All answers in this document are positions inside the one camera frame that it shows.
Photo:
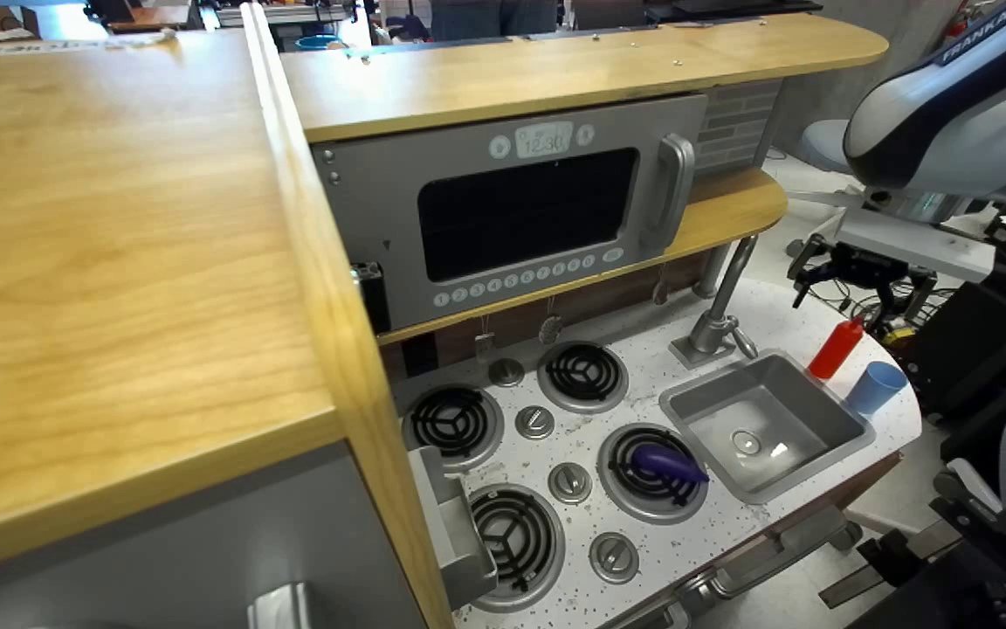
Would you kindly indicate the blue cup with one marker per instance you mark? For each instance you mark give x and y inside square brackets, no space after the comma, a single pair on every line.
[876,390]

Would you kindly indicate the grey toy microwave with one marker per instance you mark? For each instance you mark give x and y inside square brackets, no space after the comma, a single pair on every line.
[455,216]

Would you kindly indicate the grey cabinet door handle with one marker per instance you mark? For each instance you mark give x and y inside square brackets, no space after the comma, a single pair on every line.
[458,551]

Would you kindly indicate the purple toy eggplant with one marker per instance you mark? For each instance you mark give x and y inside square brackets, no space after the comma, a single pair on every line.
[667,463]

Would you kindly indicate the grey toy faucet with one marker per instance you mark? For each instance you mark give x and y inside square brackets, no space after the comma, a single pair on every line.
[717,327]

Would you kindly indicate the grey stove knob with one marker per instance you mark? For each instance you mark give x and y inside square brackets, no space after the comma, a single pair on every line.
[535,421]
[611,558]
[570,484]
[503,372]

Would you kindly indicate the red sauce bottle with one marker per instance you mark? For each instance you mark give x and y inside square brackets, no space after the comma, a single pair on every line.
[835,348]

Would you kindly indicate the wooden toy kitchen cabinet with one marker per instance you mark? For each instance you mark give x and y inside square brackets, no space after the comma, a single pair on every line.
[177,306]

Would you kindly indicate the black stove burner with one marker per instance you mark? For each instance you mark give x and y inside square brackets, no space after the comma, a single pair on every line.
[586,378]
[458,423]
[652,471]
[521,540]

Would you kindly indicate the grey toy sink basin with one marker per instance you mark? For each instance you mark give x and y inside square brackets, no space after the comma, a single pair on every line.
[764,426]

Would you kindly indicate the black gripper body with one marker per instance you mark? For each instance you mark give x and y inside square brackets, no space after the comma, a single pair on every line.
[899,287]

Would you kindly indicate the grey oven door handle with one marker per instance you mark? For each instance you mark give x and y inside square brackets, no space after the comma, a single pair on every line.
[741,569]

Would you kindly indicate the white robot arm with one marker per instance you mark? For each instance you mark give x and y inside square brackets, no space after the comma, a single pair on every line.
[922,144]

